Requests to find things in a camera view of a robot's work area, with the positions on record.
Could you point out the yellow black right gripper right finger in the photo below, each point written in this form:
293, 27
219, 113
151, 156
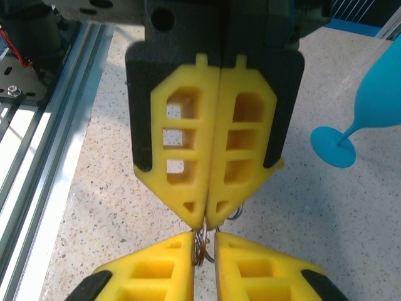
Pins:
250, 276

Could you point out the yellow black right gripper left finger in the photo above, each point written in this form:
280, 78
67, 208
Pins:
150, 276

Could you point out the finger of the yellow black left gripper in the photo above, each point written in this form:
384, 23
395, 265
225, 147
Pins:
250, 81
188, 78

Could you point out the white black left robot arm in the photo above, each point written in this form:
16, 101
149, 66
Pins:
31, 31

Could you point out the blue plastic goblet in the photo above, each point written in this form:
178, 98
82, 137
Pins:
376, 94

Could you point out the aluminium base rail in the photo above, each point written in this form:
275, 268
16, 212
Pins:
47, 131

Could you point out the aluminium frame post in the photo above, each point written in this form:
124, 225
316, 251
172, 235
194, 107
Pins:
390, 28

